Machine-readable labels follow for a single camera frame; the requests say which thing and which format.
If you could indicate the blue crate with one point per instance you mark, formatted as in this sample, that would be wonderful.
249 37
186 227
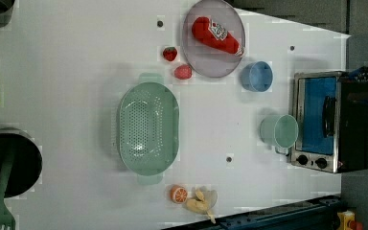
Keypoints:
313 214

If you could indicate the black silver toaster oven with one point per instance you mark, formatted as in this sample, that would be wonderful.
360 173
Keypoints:
332 114

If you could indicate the red ketchup bottle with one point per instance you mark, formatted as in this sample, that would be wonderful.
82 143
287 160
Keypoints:
212 34

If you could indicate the toy orange half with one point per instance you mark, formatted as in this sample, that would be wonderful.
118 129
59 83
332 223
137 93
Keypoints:
178 194

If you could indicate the black round pot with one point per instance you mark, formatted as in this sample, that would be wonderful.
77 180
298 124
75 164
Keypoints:
18 149

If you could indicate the mint green mug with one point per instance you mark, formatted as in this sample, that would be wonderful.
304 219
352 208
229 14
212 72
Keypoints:
280 132

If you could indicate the mint green spatula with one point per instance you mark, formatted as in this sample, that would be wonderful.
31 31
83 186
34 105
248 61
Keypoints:
7 220

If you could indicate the pink toy strawberry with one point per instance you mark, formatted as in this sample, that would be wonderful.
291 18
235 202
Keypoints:
183 72

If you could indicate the grey round plate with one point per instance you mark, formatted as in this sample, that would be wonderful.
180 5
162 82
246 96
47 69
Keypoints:
208 61

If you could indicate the blue plastic cup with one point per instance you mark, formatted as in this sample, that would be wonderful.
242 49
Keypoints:
257 76

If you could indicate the red toy strawberry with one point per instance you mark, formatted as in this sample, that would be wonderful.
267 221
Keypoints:
169 53

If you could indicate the toy peeled banana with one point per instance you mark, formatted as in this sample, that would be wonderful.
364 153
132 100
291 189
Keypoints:
203 203

